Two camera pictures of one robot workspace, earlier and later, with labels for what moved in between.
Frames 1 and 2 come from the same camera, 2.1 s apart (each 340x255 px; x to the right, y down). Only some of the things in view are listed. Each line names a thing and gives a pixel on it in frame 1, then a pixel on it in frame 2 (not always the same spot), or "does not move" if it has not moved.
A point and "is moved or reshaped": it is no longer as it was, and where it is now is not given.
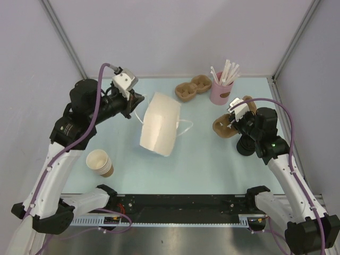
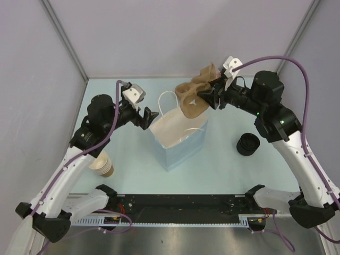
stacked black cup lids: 245,145 does not move
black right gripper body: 246,125 → 239,96
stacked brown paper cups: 98,160 does not move
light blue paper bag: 160,125 is moved or reshaped
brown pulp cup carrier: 223,125 → 193,105
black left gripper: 130,102 → 144,121
